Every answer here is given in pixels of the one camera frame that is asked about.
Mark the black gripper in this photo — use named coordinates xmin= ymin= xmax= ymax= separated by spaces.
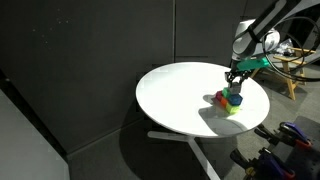
xmin=225 ymin=70 xmax=250 ymax=88

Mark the gray block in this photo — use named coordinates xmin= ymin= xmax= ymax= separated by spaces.
xmin=229 ymin=82 xmax=241 ymax=94

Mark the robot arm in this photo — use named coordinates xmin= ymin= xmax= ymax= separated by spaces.
xmin=225 ymin=0 xmax=320 ymax=88

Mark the blue block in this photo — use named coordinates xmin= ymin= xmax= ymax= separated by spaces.
xmin=228 ymin=94 xmax=243 ymax=106

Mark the magenta block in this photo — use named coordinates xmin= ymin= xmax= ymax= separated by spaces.
xmin=215 ymin=91 xmax=223 ymax=101

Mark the orange block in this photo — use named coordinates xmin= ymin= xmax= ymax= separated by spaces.
xmin=220 ymin=97 xmax=228 ymax=107

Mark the lime green block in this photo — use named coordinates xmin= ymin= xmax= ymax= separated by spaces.
xmin=226 ymin=103 xmax=240 ymax=114

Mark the wooden lounge chair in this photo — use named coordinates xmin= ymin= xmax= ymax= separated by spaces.
xmin=249 ymin=46 xmax=320 ymax=101

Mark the round white table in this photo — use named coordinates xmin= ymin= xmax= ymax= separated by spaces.
xmin=136 ymin=62 xmax=270 ymax=180

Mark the upper blue spring clamp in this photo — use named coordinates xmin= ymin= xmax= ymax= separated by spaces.
xmin=254 ymin=122 xmax=312 ymax=148

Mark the blue spring clamp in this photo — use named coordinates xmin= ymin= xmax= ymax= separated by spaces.
xmin=230 ymin=148 xmax=296 ymax=180
xmin=254 ymin=122 xmax=312 ymax=148

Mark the lower blue spring clamp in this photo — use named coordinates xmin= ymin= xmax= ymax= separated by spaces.
xmin=230 ymin=148 xmax=296 ymax=180

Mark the white cabinet corner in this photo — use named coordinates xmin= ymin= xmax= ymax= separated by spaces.
xmin=0 ymin=90 xmax=70 ymax=180

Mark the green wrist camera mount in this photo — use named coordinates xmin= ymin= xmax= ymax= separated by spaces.
xmin=237 ymin=57 xmax=269 ymax=71

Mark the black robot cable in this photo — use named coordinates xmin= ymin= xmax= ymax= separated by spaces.
xmin=261 ymin=15 xmax=320 ymax=83

